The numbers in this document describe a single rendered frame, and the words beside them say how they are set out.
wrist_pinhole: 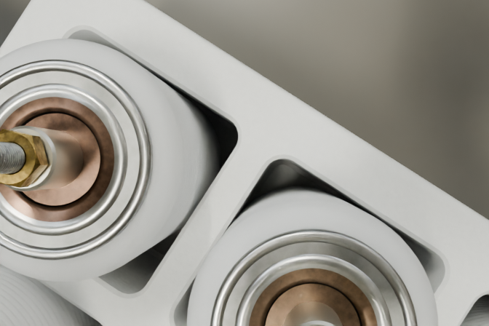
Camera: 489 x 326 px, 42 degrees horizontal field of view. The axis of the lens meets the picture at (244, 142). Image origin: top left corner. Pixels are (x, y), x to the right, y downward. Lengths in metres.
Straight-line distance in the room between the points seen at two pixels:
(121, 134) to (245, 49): 0.27
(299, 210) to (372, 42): 0.28
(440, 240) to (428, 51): 0.22
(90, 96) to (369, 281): 0.12
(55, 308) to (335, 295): 0.15
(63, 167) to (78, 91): 0.03
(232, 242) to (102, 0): 0.15
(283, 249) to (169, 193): 0.05
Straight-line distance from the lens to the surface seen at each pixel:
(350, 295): 0.24
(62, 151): 0.23
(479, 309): 0.38
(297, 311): 0.24
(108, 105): 0.25
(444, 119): 0.51
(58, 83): 0.25
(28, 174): 0.21
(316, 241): 0.24
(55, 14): 0.34
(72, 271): 0.26
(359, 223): 0.24
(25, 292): 0.33
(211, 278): 0.25
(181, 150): 0.25
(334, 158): 0.31
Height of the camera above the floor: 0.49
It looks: 86 degrees down
